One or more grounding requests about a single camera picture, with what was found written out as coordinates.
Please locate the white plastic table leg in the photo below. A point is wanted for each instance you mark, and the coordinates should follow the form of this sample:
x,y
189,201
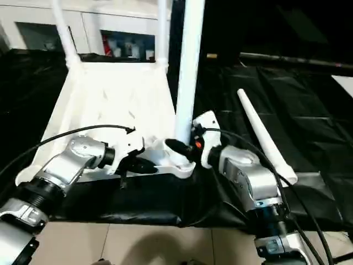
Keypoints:
x,y
162,36
262,132
190,69
64,36

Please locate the white plastic table top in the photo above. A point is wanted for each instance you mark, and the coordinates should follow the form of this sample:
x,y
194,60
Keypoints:
x,y
110,96

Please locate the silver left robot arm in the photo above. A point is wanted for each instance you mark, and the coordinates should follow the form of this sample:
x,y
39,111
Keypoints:
x,y
77,151

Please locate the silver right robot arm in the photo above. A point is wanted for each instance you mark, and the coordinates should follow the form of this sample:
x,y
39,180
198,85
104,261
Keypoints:
x,y
248,171

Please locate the black plastic table mat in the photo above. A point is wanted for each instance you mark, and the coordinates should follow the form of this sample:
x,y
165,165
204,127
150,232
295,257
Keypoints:
x,y
138,198

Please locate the small tan label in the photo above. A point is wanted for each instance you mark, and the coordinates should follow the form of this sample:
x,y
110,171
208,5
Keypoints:
x,y
211,55

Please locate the red cabinet item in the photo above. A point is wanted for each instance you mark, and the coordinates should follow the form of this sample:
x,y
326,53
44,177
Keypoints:
x,y
106,47

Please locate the long dark metal rod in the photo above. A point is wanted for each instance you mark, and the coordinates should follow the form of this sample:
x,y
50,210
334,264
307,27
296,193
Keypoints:
x,y
289,59

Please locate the large black backdrop sheet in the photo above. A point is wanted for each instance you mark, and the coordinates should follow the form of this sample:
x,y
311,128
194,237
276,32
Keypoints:
x,y
262,25

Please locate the white flat board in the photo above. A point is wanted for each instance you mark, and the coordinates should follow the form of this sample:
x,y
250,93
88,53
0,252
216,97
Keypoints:
x,y
344,84

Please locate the white glass-door cabinet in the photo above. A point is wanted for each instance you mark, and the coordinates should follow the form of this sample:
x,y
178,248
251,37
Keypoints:
x,y
41,13

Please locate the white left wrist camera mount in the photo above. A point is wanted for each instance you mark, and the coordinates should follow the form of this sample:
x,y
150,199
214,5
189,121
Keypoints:
x,y
129,143

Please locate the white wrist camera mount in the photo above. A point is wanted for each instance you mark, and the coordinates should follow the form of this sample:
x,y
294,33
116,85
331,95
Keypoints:
x,y
208,121
129,143

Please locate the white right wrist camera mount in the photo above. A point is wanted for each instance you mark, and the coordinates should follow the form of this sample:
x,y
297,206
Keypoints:
x,y
208,121

